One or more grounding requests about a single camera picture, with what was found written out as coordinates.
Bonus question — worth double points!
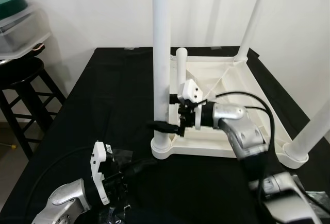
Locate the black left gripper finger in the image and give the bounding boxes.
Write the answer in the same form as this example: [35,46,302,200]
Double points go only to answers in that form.
[124,157,155,179]

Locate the white plastic children table top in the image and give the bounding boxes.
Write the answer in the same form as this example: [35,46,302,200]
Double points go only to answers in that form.
[151,46,310,170]

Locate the black tablecloth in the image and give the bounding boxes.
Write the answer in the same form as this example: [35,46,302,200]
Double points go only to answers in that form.
[0,46,330,224]

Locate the black round stool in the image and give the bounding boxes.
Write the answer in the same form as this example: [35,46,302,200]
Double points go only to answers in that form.
[0,57,67,159]

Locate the clear plastic storage container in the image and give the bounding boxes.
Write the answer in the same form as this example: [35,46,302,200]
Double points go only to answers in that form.
[0,3,52,61]

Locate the green round lid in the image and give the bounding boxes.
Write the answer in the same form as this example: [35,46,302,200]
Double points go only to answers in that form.
[0,0,29,19]

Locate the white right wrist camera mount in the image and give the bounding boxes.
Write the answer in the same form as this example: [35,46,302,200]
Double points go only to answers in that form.
[178,79,204,130]

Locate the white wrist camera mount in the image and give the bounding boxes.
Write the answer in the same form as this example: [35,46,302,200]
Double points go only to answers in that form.
[90,141,111,205]
[178,79,204,130]

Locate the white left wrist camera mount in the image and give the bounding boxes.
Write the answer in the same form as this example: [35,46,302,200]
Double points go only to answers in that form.
[90,141,111,205]

